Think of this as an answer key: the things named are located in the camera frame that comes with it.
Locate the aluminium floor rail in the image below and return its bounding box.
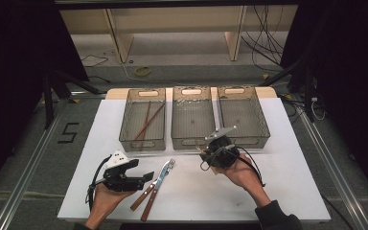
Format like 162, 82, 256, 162
0, 99, 68, 230
295, 102, 365, 230

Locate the wooden-handled metal fork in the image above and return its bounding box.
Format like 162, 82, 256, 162
129, 158, 176, 212

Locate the light wooden desk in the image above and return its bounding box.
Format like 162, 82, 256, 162
58, 4, 298, 63

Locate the thin black floor cable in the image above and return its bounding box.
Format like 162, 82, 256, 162
80, 54, 109, 69

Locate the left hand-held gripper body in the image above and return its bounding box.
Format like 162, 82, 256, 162
103, 149, 146, 193

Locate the white floor cable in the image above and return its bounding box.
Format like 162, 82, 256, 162
118, 57, 199, 87

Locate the wooden-handled metal knife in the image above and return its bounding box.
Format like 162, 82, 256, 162
139, 161, 171, 222

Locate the smoky clear plastic bin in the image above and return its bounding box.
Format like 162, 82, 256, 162
216, 85, 271, 150
118, 87, 167, 152
171, 85, 218, 151

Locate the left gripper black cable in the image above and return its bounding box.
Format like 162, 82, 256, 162
85, 154, 113, 213

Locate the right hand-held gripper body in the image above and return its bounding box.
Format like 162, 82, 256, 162
200, 125, 241, 171

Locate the person's right hand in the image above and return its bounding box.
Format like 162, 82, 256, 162
215, 153, 271, 209

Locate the bundle of black cables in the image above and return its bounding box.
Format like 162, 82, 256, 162
241, 4, 286, 73

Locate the black metal stand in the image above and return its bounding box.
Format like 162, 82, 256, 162
42, 68, 107, 130
258, 57, 317, 124

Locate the person's left hand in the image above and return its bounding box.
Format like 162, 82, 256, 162
89, 182, 137, 221

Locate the white table cover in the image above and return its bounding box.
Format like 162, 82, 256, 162
57, 97, 332, 223

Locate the black curtain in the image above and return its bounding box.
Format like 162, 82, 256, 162
281, 0, 368, 205
0, 0, 89, 199

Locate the yellow tape roll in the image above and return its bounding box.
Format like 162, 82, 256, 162
133, 65, 152, 78

